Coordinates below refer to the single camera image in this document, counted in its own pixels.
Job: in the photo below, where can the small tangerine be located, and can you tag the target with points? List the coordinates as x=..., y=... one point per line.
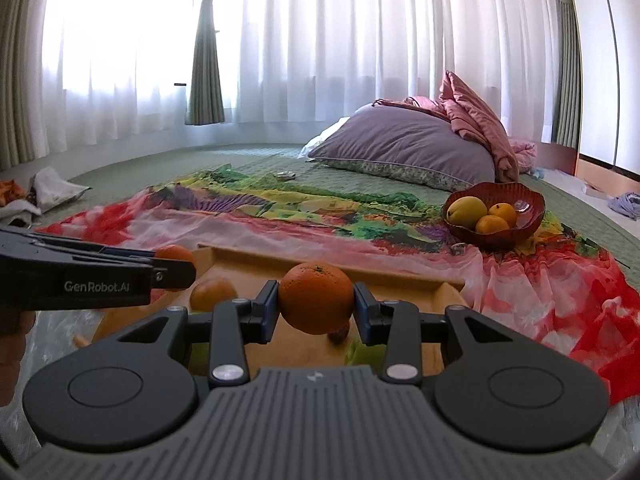
x=175, y=252
x=315, y=297
x=491, y=225
x=503, y=212

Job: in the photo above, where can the white pillow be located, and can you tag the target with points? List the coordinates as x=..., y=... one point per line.
x=327, y=135

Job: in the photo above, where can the grey-green curtain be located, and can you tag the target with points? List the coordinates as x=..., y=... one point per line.
x=567, y=60
x=25, y=60
x=205, y=60

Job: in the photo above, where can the red glass bowl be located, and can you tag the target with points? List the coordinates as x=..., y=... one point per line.
x=500, y=240

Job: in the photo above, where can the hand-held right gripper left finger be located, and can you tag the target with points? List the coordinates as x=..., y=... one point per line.
x=268, y=312

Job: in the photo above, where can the yellow pear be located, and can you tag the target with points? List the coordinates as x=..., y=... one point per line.
x=466, y=210

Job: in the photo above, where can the multicolour floral scarf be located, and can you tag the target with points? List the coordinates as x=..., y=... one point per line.
x=300, y=220

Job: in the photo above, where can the green apple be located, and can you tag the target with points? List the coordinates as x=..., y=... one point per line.
x=361, y=352

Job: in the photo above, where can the large orange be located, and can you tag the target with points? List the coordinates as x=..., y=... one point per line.
x=210, y=295

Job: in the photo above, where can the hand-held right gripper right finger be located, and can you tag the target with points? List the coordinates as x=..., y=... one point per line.
x=363, y=315

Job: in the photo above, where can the person's left hand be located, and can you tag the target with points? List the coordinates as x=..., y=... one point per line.
x=11, y=365

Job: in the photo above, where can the orange cloth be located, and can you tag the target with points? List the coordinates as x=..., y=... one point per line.
x=10, y=192

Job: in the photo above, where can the blue cloth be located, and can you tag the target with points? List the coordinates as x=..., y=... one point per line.
x=625, y=206

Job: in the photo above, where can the snowflake tulle cloth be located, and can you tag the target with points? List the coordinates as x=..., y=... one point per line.
x=60, y=325

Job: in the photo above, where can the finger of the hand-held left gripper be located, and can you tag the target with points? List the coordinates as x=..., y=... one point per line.
x=131, y=253
x=175, y=275

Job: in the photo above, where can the white crumpled cloth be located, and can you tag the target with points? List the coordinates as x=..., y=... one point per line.
x=55, y=187

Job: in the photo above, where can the white sheer curtain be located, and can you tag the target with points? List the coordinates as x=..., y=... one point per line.
x=350, y=35

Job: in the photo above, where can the red date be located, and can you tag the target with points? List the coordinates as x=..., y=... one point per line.
x=340, y=335

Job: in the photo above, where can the pink quilt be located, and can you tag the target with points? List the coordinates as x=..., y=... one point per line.
x=475, y=115

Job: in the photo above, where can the white wardrobe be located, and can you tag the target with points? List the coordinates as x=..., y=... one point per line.
x=610, y=60

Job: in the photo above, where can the purple pillow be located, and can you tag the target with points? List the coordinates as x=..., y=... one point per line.
x=410, y=145

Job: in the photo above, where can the small silver tin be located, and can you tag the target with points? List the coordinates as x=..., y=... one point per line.
x=285, y=176

